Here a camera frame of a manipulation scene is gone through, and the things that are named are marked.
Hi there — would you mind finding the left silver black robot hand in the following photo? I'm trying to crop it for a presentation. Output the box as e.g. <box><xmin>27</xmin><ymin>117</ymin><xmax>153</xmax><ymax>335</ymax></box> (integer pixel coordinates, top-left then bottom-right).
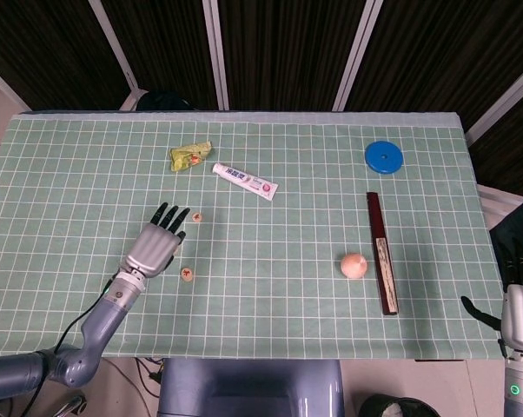
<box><xmin>124</xmin><ymin>202</ymin><xmax>191</xmax><ymax>279</ymax></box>

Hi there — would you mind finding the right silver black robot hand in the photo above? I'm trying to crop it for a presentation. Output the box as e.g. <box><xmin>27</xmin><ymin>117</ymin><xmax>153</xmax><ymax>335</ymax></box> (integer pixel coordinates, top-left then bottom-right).
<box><xmin>460</xmin><ymin>242</ymin><xmax>523</xmax><ymax>360</ymax></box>

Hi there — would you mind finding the green crumpled snack packet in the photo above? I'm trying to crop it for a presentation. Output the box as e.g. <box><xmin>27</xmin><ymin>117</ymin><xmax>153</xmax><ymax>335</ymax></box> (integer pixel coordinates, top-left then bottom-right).
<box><xmin>169</xmin><ymin>139</ymin><xmax>215</xmax><ymax>174</ymax></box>

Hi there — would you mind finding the white toothpaste tube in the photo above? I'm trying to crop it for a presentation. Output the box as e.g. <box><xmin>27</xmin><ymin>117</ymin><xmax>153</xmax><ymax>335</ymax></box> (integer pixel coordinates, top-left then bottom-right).
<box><xmin>212</xmin><ymin>162</ymin><xmax>280</xmax><ymax>202</ymax></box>

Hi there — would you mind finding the green checked tablecloth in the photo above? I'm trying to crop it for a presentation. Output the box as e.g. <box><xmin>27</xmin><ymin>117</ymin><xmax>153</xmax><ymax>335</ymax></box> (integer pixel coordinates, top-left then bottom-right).
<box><xmin>0</xmin><ymin>111</ymin><xmax>500</xmax><ymax>361</ymax></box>

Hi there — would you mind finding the black chair back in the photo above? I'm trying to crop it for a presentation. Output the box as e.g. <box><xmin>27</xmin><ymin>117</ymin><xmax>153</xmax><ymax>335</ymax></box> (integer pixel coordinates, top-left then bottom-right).
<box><xmin>137</xmin><ymin>89</ymin><xmax>193</xmax><ymax>112</ymax></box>

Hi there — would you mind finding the blue-grey robot torso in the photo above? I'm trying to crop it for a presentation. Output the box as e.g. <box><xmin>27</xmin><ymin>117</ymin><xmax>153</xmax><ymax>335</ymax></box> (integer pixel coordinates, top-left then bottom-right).
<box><xmin>156</xmin><ymin>358</ymin><xmax>345</xmax><ymax>417</ymax></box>

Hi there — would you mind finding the chrome metal floor part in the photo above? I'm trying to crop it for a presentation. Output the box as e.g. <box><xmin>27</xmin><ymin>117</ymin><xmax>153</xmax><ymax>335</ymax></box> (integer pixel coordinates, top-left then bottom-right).
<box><xmin>52</xmin><ymin>394</ymin><xmax>88</xmax><ymax>417</ymax></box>

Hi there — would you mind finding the black waste bin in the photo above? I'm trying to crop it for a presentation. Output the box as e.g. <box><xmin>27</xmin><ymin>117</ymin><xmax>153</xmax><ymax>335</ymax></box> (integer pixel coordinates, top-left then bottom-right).
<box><xmin>357</xmin><ymin>394</ymin><xmax>440</xmax><ymax>417</ymax></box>

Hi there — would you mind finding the peach-coloured wooden ball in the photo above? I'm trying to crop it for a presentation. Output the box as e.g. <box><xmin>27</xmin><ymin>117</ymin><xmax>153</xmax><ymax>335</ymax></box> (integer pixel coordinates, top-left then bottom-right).
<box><xmin>340</xmin><ymin>252</ymin><xmax>369</xmax><ymax>280</ymax></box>

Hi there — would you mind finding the dark brown long box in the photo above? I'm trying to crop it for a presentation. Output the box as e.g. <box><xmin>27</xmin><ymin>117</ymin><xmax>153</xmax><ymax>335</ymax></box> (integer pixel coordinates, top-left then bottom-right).
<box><xmin>366</xmin><ymin>191</ymin><xmax>401</xmax><ymax>316</ymax></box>

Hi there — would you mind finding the blue plastic disc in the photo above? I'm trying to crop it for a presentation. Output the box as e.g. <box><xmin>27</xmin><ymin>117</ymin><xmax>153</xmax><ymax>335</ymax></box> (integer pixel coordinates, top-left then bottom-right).
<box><xmin>364</xmin><ymin>141</ymin><xmax>404</xmax><ymax>175</ymax></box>

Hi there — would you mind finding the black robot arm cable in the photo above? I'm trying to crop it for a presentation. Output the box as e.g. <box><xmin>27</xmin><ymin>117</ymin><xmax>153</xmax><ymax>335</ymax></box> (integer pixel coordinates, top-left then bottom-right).
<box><xmin>52</xmin><ymin>277</ymin><xmax>115</xmax><ymax>354</ymax></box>

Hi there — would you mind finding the white metal frame stand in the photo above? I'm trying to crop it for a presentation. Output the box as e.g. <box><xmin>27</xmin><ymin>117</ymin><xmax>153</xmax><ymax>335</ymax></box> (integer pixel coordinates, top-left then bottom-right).
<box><xmin>476</xmin><ymin>184</ymin><xmax>523</xmax><ymax>229</ymax></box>

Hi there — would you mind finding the white partition post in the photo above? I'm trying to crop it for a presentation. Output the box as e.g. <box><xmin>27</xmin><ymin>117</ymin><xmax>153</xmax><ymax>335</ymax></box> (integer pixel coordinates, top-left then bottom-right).
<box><xmin>202</xmin><ymin>0</ymin><xmax>230</xmax><ymax>110</ymax></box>
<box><xmin>0</xmin><ymin>58</ymin><xmax>31</xmax><ymax>113</ymax></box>
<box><xmin>464</xmin><ymin>56</ymin><xmax>523</xmax><ymax>147</ymax></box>
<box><xmin>87</xmin><ymin>0</ymin><xmax>143</xmax><ymax>110</ymax></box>
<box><xmin>333</xmin><ymin>0</ymin><xmax>384</xmax><ymax>110</ymax></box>

